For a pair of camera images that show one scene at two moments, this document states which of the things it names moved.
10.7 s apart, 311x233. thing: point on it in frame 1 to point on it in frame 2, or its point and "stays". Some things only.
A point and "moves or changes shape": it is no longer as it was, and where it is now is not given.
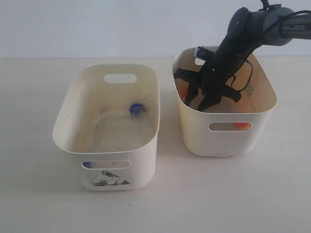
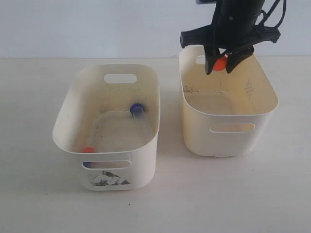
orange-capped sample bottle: (242, 125) moves or changes shape
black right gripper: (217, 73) to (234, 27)
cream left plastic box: (109, 114) stays
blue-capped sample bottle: (87, 164) stays
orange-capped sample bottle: (185, 91) to (89, 149)
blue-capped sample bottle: (137, 110) stays
